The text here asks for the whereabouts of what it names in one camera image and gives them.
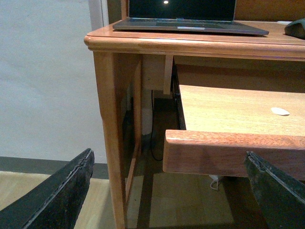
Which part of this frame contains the white round sticker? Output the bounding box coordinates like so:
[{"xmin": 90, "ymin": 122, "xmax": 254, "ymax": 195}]
[{"xmin": 271, "ymin": 107, "xmax": 290, "ymax": 116}]

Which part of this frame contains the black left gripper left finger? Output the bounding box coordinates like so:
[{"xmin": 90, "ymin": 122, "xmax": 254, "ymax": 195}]
[{"xmin": 0, "ymin": 148, "xmax": 94, "ymax": 229}]

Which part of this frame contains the dark grey computer mouse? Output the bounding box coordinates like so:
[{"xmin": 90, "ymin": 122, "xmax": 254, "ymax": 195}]
[{"xmin": 285, "ymin": 18, "xmax": 305, "ymax": 40}]

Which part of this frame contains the white charger cable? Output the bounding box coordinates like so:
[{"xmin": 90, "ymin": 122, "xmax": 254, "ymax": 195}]
[{"xmin": 209, "ymin": 175, "xmax": 222, "ymax": 191}]

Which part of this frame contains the wooden keyboard tray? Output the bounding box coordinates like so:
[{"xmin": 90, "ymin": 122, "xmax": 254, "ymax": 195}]
[{"xmin": 162, "ymin": 57, "xmax": 305, "ymax": 181}]

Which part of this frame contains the wooden desk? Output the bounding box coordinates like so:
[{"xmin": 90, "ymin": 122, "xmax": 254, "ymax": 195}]
[{"xmin": 84, "ymin": 0, "xmax": 305, "ymax": 229}]

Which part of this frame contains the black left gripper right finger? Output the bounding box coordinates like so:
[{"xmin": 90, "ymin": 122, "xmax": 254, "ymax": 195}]
[{"xmin": 244, "ymin": 151, "xmax": 305, "ymax": 229}]

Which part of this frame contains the grey laptop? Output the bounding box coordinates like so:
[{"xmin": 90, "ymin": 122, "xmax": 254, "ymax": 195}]
[{"xmin": 113, "ymin": 0, "xmax": 269, "ymax": 36}]

